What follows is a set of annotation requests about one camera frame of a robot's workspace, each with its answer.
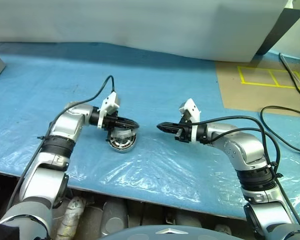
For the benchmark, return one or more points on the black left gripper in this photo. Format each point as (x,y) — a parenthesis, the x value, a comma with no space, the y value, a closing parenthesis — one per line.
(111,122)

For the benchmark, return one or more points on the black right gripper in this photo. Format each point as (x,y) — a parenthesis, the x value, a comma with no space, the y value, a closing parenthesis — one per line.
(185,132)

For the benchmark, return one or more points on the silver finned motor rotor cap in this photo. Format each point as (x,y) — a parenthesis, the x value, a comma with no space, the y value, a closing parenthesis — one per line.
(122,134)

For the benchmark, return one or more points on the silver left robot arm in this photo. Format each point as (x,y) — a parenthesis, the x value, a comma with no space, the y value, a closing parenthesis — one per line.
(67,125)

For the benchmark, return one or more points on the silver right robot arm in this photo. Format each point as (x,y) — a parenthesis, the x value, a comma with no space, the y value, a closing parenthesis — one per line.
(240,145)

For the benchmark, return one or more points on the blue plastic table sheet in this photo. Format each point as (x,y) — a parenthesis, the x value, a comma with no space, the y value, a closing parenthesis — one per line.
(165,82)

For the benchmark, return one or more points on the brown cardboard sheet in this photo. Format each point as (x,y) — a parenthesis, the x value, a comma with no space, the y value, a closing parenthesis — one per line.
(235,100)

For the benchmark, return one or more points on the grey rounded cylinder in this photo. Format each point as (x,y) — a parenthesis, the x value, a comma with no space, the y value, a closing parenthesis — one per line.
(113,217)

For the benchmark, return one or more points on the white backdrop board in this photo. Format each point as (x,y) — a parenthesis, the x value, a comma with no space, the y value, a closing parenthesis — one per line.
(140,25)

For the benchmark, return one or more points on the white wrapped tube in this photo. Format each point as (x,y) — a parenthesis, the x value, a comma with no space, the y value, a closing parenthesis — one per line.
(72,215)

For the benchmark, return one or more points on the blue-grey robot torso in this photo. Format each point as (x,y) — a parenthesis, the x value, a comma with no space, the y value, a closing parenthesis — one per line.
(140,232)

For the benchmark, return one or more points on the black flat panel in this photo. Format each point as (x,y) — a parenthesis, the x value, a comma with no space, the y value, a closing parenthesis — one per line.
(280,30)

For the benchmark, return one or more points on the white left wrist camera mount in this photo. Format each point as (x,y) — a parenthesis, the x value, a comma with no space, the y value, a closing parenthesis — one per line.
(110,102)

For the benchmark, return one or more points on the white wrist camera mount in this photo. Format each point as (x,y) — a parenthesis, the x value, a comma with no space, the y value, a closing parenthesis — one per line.
(110,102)
(192,107)

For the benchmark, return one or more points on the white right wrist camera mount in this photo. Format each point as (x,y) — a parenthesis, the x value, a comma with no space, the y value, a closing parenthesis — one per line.
(192,107)

